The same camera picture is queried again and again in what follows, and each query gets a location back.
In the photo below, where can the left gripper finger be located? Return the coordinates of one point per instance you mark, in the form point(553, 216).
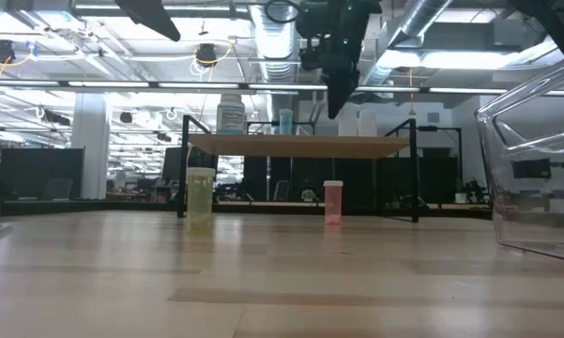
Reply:
point(155, 16)

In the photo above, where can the red pill vial white cap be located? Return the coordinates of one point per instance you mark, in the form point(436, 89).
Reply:
point(333, 202)

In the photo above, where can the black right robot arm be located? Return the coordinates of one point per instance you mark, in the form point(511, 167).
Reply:
point(553, 19)

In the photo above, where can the blue pill vial white cap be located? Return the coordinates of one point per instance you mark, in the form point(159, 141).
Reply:
point(285, 123)

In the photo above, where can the long ceiling light rail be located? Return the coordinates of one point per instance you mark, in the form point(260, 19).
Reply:
point(197, 85)

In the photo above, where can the yellow pill vial white cap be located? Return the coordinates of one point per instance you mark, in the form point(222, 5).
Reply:
point(200, 197)

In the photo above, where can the large white labelled medicine bottle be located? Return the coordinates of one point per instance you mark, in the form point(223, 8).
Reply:
point(231, 115)

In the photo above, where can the dark office partition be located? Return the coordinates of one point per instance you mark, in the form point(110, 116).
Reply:
point(33, 171)

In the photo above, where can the small green desk plant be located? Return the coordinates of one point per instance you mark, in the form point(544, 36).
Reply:
point(308, 194)

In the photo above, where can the wooden shelf black metal legs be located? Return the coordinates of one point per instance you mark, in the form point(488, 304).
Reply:
point(300, 146)

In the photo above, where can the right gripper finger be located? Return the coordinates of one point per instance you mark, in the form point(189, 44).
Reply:
point(340, 91)

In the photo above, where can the clear plastic bin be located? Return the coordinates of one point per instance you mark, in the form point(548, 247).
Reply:
point(535, 211)

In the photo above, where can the silver spiral ceiling duct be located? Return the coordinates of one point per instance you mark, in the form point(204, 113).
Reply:
point(274, 47)
point(417, 19)

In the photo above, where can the grey office chair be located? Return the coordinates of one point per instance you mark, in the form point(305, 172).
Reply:
point(281, 190)

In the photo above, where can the white building column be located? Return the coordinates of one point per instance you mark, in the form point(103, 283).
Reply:
point(91, 155)

